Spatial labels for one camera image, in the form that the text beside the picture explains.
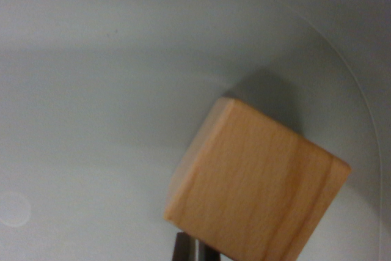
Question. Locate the grey plastic bin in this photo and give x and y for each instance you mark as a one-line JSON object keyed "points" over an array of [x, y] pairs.
{"points": [[91, 105]]}

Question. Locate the wooden cube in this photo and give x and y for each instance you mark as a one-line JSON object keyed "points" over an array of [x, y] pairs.
{"points": [[253, 187]]}

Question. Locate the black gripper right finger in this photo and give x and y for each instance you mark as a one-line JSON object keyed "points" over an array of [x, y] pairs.
{"points": [[207, 254]]}

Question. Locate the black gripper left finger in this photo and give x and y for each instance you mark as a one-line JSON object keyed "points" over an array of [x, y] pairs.
{"points": [[183, 248]]}

